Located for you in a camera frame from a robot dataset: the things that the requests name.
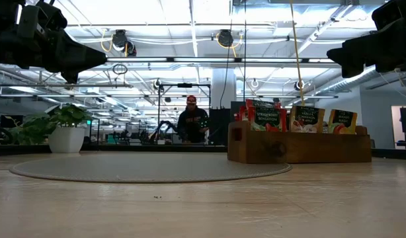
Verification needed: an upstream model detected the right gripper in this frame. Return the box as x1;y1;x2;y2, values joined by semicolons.
326;0;406;79

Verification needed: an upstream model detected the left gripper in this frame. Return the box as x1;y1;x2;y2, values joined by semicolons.
0;0;108;84

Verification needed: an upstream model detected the orange tea packet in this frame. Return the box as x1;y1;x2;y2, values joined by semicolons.
327;108;358;136

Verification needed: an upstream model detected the dark green tea packet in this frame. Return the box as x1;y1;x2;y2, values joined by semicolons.
288;104;326;134

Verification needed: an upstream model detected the red strawberry tea packet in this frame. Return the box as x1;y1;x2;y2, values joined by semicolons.
247;105;288;133
234;98;282;122

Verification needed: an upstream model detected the wooden three-compartment tray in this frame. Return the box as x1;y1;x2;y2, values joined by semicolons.
227;120;372;165

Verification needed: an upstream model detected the green plant in white pot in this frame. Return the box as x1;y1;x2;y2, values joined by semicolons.
4;103;93;154

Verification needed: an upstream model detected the dark computer screen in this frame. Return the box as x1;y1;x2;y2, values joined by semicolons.
0;114;24;129

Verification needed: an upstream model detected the long ceiling light bar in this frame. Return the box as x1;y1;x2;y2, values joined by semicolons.
105;56;343;63

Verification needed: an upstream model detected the black monitor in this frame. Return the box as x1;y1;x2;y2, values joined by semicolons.
230;100;247;122

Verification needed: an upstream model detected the round grey mat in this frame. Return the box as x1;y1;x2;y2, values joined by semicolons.
9;151;292;184

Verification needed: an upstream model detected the person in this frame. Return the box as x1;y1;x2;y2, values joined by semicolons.
176;95;210;143

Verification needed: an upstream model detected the black cabinet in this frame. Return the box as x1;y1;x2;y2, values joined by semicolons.
208;108;231;146

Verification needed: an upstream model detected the silver ventilation duct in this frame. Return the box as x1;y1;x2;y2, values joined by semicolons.
315;65;379;95

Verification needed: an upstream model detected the black cable loop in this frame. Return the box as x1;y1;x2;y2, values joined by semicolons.
112;62;128;75

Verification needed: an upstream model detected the black ceiling cable reel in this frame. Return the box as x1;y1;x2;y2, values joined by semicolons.
217;28;234;48
111;28;128;50

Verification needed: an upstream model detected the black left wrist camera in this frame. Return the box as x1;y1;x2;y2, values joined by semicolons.
16;0;68;32

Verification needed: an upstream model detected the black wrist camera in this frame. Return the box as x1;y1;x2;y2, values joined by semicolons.
371;0;405;30
16;0;68;32

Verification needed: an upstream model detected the yellow cable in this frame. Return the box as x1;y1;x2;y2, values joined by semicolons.
290;0;306;106

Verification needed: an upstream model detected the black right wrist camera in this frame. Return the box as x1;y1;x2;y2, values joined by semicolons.
371;0;405;30

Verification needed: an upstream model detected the black table frame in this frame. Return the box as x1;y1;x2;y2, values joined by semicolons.
0;143;406;160

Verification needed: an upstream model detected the black power cable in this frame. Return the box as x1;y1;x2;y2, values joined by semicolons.
242;0;247;103

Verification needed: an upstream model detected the black gantry frame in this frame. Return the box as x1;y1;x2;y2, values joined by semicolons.
156;82;212;146

